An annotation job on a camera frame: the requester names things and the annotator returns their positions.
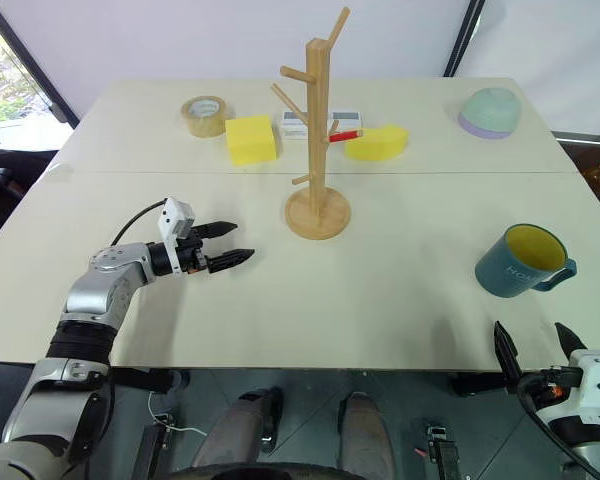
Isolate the dark rounded leg shape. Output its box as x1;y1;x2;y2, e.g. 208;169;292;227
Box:
191;386;285;472
337;391;397;480

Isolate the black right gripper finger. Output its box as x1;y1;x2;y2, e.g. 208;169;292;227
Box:
493;320;525;396
554;322;589;360

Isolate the thin white cable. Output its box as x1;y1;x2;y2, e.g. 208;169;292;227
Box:
146;391;207;435

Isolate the orange bottle red cap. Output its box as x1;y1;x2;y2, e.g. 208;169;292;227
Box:
581;159;600;190

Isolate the brown packing tape roll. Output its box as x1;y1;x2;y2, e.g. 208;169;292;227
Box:
180;95;237;139

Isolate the wooden mug tree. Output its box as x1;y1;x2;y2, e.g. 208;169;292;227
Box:
270;6;354;242

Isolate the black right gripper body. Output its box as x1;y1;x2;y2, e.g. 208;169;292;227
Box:
517;366;585;411

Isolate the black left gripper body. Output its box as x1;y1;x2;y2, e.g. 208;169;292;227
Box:
177;227;212;276

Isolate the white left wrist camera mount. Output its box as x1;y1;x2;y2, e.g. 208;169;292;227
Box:
157;196;198;278

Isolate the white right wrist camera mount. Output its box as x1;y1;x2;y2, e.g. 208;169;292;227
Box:
566;349;600;427

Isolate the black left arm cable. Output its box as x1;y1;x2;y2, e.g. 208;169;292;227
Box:
111;199;169;247

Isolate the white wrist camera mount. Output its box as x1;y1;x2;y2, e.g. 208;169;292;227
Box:
566;349;600;427
157;196;198;278

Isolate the yellow oval sponge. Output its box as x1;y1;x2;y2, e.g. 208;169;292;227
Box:
344;124;411;163

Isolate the black table frame bracket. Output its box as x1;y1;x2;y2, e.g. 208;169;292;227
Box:
108;368;187;397
448;371;507;397

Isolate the green purple dome bowl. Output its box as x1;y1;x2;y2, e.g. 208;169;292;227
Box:
456;87;523;140

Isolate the white grey flat box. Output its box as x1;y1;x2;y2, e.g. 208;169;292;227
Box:
280;110;366;141

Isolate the blue mug yellow inside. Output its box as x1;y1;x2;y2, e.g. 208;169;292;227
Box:
474;222;579;300

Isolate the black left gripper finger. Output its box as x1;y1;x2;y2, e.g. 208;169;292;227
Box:
194;220;240;241
206;248;257;275

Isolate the black floor stand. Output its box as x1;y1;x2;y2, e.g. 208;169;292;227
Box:
132;411;175;480
422;423;465;480

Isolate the yellow rectangular sponge block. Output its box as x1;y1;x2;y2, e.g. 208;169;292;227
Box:
224;114;278;168

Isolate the black window frame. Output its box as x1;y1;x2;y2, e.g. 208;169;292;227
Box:
0;0;80;127

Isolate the black slanted pole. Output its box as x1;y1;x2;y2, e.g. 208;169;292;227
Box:
441;0;487;79

